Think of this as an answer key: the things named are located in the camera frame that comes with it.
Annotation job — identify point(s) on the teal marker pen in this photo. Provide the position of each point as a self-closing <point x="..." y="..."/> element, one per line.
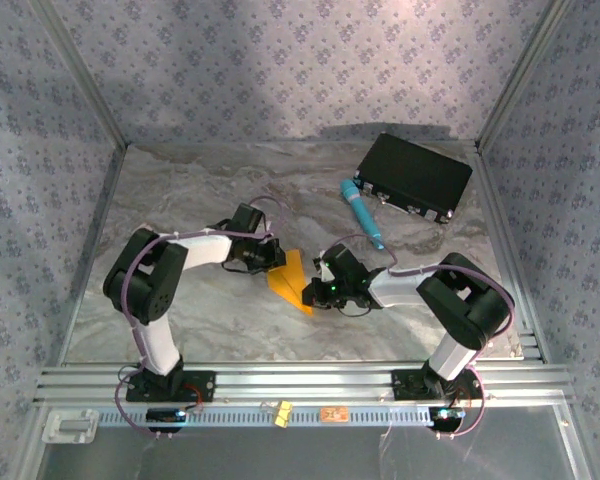
<point x="360" y="210"/>

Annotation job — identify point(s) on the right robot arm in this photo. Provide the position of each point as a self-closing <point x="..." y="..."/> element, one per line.
<point x="452" y="357"/>

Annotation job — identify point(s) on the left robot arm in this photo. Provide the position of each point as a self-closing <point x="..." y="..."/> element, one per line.
<point x="157" y="350"/>

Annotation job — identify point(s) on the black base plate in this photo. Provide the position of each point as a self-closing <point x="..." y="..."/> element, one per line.
<point x="405" y="385"/>
<point x="205" y="385"/>

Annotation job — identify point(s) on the right controller board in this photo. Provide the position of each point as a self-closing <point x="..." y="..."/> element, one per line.
<point x="445" y="415"/>

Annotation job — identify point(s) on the black hard case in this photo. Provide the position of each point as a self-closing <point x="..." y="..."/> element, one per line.
<point x="415" y="170"/>

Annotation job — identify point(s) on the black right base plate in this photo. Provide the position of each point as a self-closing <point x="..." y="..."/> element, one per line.
<point x="405" y="385"/>

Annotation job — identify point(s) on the orange paper sheet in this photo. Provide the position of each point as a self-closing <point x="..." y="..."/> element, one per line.
<point x="292" y="280"/>

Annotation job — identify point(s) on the grey metal bracket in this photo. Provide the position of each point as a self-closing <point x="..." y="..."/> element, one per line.
<point x="70" y="426"/>

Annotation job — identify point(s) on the yellow binder clip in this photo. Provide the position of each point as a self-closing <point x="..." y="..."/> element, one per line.
<point x="282" y="414"/>

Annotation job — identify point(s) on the controller board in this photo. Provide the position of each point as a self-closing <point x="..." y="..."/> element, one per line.
<point x="445" y="415"/>
<point x="165" y="415"/>

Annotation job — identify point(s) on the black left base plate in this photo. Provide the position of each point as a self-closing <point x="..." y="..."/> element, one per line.
<point x="205" y="385"/>

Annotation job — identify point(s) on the aluminium mounting rail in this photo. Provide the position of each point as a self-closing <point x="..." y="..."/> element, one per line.
<point x="305" y="382"/>

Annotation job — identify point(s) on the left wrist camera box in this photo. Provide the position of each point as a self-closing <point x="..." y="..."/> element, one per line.
<point x="269" y="240"/>

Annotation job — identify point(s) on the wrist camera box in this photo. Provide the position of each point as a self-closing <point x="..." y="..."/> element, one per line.
<point x="269" y="240"/>
<point x="326" y="270"/>

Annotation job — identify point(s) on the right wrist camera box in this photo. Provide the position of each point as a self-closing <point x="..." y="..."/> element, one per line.
<point x="326" y="270"/>

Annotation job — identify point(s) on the aluminium frame post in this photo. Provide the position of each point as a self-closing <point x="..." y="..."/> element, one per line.
<point x="520" y="75"/>
<point x="82" y="75"/>

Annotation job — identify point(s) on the left controller board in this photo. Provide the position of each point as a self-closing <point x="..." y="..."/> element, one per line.
<point x="165" y="415"/>

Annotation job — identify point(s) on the aluminium table edge profile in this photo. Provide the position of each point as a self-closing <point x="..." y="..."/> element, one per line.
<point x="502" y="225"/>
<point x="94" y="250"/>

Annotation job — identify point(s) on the orange label sticker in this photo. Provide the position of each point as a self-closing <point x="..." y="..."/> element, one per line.
<point x="335" y="414"/>

